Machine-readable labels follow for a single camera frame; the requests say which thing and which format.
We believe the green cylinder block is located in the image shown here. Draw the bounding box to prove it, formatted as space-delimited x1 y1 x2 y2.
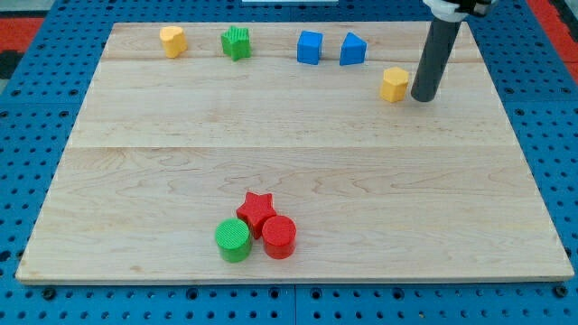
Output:
215 218 252 263

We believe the blue cube block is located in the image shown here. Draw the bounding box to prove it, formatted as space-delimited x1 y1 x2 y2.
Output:
296 31 323 65

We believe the red cylinder block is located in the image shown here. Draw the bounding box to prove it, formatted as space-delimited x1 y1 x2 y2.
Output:
262 216 297 259

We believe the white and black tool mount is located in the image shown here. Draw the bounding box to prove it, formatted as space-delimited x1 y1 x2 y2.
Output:
423 0 497 22

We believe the blue triangle block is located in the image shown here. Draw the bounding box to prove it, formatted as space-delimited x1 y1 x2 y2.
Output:
340 32 367 66

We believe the yellow heart block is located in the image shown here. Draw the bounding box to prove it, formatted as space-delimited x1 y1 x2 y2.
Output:
159 26 188 59

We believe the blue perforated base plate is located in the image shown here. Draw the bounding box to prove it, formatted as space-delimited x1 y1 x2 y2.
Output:
1 0 577 324

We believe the green star block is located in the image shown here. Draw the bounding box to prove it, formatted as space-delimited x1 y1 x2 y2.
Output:
220 25 252 61

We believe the red star block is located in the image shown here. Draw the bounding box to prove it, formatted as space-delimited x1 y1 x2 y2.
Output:
236 191 276 239

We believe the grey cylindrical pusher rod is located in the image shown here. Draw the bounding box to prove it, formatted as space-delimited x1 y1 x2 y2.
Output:
411 18 461 102

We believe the yellow hexagon block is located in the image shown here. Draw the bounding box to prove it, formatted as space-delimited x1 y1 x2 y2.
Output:
379 67 409 103

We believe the wooden board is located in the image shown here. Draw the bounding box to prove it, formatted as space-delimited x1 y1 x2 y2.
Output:
16 22 574 285

